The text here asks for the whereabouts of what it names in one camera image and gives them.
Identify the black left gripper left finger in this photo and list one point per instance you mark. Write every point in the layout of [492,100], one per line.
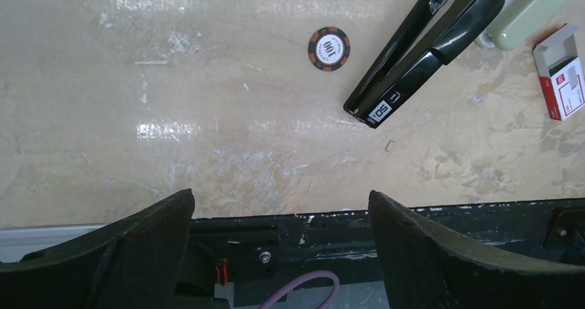
[131,263]

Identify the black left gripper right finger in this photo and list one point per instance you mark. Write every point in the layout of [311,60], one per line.
[427,265]

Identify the black stapler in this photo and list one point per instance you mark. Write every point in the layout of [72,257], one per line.
[432,35]

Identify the green stapler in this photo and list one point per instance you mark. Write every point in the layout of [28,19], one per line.
[517,21]

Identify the loose metal staple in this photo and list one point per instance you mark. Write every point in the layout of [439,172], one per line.
[389,145]

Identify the red white staple box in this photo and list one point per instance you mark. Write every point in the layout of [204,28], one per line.
[560,72]

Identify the brown white poker chip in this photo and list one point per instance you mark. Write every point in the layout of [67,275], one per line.
[329,48]

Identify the aluminium frame rail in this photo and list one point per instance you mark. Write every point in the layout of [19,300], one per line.
[17,242]

